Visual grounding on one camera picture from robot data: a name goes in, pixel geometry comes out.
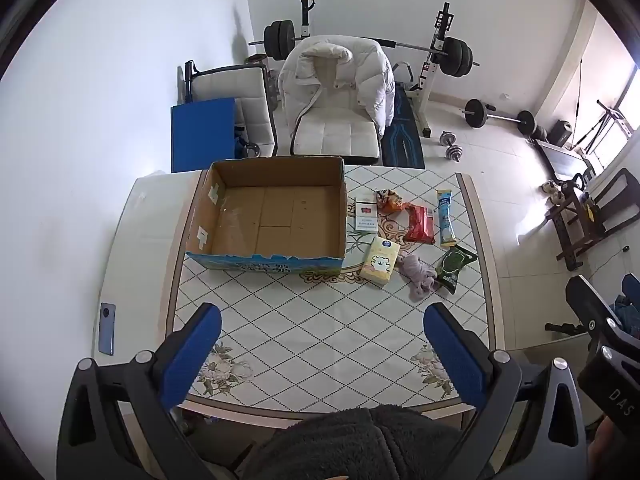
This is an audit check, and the barbell with black plates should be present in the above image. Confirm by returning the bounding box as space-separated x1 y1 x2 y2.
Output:
248 20 481 77

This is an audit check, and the blue smartphone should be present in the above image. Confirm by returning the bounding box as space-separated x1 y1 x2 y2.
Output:
98 302 117 356

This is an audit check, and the black bench pad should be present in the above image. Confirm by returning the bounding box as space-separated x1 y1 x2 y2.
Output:
382 82 426 169

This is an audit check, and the person's dark fleece clothing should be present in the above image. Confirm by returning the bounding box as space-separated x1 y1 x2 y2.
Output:
240 404 482 480

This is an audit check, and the black low bench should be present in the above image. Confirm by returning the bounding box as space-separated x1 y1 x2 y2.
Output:
535 139 596 182

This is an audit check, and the long white blue packet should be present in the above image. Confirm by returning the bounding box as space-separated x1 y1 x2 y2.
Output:
435 189 458 250

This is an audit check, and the blue board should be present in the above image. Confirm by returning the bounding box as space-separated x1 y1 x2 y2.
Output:
170 98 237 174

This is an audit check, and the dark green snack packet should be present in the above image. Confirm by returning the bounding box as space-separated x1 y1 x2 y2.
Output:
432 246 478 295

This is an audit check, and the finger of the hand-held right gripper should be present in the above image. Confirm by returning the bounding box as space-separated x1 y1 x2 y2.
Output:
565 274 627 347

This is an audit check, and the white padded chair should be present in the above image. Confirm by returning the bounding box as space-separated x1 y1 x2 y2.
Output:
291 94 382 162
177 61 277 159

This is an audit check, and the short barbell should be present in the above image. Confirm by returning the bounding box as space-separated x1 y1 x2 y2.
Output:
464 99 536 136

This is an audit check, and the black metal stand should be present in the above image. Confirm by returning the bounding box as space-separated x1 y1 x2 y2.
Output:
575 100 636 157

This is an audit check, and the yellow tissue pack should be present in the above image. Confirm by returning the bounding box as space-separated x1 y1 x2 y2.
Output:
361 236 401 287

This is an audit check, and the white barbell rack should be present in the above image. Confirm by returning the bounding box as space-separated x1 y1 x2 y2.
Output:
298 0 454 139

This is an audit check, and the white down jacket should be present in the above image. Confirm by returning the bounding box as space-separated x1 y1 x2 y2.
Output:
276 35 396 137

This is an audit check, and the orange snack packet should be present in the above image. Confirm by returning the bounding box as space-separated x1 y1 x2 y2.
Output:
376 188 407 213

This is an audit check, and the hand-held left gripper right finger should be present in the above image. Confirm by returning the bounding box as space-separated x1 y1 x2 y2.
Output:
423 302 589 480

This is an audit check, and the purple soft cloth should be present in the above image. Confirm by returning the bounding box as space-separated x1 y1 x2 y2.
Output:
396 254 441 303

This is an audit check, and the white red cigarette pack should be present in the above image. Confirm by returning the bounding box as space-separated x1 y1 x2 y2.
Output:
352 199 379 234

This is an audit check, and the open cardboard box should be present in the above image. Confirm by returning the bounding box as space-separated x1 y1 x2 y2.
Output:
185 156 347 275

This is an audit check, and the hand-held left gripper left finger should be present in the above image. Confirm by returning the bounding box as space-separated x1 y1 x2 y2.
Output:
56 302 223 480

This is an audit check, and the red snack packet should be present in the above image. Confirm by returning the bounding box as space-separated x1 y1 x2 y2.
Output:
402 203 438 244

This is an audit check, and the dark wooden chair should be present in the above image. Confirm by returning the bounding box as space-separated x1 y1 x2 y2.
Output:
545 167 640 273

